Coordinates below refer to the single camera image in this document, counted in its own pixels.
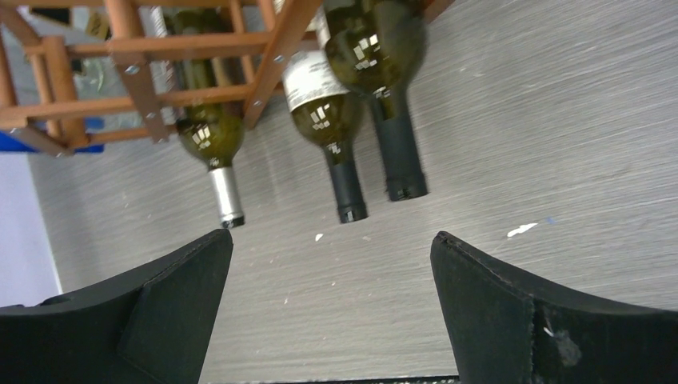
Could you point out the green bottle silver cap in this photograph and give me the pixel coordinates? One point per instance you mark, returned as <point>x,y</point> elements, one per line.
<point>211,132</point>

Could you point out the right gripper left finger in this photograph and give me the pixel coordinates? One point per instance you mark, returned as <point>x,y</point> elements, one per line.
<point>150,324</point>

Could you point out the green labelled bottle black cap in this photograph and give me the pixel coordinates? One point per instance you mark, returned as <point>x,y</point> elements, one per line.
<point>375,50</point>

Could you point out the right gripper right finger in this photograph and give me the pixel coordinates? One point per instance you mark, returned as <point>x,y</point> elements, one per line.
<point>507,325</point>

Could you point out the blue Dash Blue bottle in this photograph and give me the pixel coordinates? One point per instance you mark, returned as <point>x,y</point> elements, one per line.
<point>16,140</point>

